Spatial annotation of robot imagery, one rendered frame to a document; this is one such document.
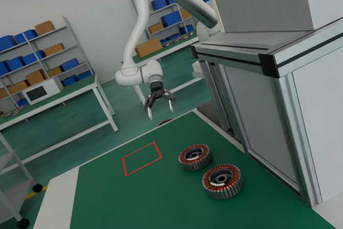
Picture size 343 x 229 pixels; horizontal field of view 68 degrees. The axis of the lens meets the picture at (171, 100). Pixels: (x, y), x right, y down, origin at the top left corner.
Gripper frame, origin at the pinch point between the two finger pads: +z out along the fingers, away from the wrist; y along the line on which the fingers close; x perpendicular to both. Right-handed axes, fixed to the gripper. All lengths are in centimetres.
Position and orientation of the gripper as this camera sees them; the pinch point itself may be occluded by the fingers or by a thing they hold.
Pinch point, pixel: (161, 112)
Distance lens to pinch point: 138.3
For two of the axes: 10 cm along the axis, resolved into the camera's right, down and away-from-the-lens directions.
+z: 1.5, 7.4, -6.6
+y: -9.3, 3.3, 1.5
